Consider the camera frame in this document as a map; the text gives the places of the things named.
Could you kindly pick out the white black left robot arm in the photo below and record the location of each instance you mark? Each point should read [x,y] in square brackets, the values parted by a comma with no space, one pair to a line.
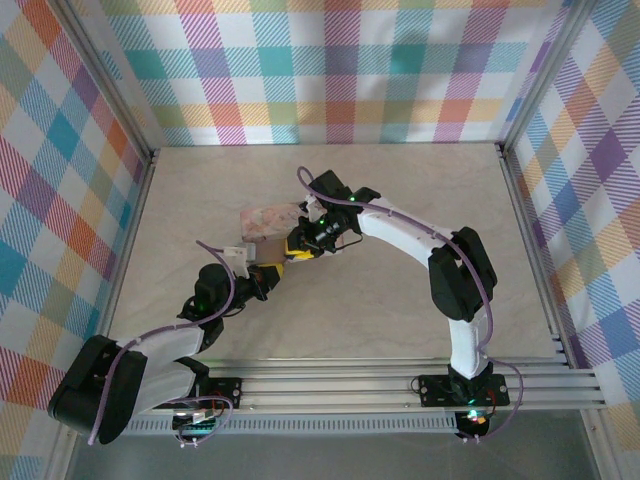
[165,345]

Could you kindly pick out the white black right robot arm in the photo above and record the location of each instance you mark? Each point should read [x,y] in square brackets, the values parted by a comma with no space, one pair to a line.
[400,225]

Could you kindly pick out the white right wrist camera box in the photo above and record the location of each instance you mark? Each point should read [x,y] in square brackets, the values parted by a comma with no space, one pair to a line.
[311,207]

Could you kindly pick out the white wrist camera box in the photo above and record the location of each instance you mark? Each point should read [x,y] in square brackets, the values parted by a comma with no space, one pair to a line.
[237,255]
[311,207]

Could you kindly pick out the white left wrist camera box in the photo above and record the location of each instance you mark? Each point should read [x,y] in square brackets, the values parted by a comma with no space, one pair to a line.
[237,255]

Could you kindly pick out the aluminium side rail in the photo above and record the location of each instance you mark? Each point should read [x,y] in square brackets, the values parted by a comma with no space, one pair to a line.
[131,240]
[531,250]

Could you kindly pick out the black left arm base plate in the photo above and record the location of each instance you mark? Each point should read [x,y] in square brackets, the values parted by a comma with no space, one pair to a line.
[225,390]

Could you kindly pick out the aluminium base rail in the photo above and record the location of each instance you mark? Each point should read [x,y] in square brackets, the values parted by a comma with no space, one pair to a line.
[325,385]

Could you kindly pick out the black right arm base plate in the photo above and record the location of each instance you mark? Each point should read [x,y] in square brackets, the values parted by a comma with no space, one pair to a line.
[435,390]

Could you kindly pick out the aluminium frame post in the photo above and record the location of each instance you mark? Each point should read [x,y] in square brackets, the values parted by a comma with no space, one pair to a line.
[544,75]
[105,75]

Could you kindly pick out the aluminium frame leg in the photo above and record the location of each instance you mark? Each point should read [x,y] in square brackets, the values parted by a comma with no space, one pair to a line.
[600,445]

